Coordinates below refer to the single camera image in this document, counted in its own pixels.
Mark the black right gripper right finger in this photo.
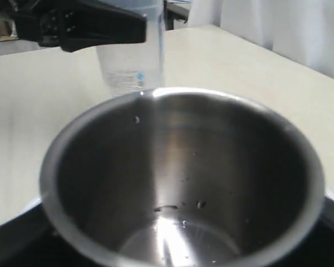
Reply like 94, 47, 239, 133
311, 197, 334, 266

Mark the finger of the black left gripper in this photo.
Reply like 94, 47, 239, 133
12, 0, 147, 52

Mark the stainless steel cup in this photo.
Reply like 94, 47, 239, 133
40, 87, 325, 266

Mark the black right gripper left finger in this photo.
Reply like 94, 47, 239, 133
0, 199, 62, 267

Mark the clear plastic measuring cup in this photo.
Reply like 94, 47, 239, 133
96, 1, 165, 97

